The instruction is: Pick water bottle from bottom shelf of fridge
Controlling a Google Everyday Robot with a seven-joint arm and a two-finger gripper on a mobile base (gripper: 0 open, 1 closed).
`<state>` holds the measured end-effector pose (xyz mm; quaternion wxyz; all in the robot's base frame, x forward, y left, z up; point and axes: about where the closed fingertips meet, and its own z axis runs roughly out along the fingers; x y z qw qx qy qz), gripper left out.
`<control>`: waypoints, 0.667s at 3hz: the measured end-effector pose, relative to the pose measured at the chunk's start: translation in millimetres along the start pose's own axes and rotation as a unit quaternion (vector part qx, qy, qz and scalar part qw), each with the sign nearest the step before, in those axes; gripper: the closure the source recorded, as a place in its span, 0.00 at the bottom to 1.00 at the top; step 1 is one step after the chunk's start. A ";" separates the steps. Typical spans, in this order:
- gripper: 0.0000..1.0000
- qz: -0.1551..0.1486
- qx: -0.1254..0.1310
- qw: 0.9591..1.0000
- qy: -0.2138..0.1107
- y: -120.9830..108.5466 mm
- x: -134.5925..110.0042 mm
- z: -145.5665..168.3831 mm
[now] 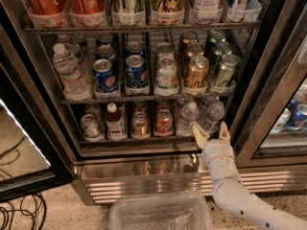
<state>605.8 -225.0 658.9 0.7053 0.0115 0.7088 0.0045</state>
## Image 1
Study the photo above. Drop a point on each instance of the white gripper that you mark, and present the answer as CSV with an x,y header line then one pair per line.
x,y
218,149

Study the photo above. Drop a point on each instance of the shelf water bottle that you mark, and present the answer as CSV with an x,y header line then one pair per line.
x,y
188,115
209,122

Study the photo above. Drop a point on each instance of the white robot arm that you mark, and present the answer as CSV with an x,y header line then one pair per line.
x,y
229,192

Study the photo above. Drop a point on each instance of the red soda can bottom shelf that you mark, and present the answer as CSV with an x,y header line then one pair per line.
x,y
163,123

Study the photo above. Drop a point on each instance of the gold soda can bottom shelf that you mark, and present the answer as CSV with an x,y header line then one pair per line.
x,y
140,126

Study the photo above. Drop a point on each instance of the blue Pepsi can right fridge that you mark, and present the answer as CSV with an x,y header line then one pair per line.
x,y
298,116

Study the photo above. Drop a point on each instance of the brown tea bottle white cap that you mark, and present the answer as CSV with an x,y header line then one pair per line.
x,y
115,123

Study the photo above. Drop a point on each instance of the silver green can bottom shelf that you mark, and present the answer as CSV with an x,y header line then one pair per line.
x,y
91,128

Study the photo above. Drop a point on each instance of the steel fridge vent grille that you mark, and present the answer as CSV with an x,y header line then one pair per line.
x,y
107,184

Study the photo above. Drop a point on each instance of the gold LaCroix can top shelf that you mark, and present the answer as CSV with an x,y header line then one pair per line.
x,y
166,12

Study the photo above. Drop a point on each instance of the blue white can top shelf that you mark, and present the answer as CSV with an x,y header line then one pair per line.
x,y
241,11

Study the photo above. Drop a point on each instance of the large water bottle middle shelf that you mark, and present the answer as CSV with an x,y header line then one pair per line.
x,y
76,86

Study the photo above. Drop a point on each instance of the green striped can top shelf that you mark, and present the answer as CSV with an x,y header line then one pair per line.
x,y
128,12

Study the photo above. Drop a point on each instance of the open glass fridge door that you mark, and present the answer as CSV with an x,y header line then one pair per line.
x,y
18,98

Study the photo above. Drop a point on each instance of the green soda can front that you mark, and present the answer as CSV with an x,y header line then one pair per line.
x,y
222,78

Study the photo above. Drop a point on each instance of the copper soda can front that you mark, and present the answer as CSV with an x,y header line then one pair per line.
x,y
195,73

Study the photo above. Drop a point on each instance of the white green soda can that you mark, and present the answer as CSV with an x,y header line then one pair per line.
x,y
166,77

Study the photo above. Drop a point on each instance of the clear plastic bin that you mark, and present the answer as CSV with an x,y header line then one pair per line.
x,y
172,211

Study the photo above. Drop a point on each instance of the blue Pepsi can front right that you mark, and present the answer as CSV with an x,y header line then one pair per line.
x,y
137,79

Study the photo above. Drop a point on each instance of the blue pepsi can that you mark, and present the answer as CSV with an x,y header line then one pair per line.
x,y
137,79
106,82

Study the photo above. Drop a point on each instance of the blue Pepsi can front left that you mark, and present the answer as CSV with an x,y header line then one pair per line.
x,y
106,82

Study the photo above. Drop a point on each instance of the red Coca-Cola can right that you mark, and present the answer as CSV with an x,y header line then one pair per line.
x,y
88,13

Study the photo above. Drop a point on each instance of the red coca-cola can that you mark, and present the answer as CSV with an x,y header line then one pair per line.
x,y
47,13
88,13

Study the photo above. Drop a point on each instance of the red Coca-Cola can left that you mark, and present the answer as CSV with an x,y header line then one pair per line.
x,y
47,13

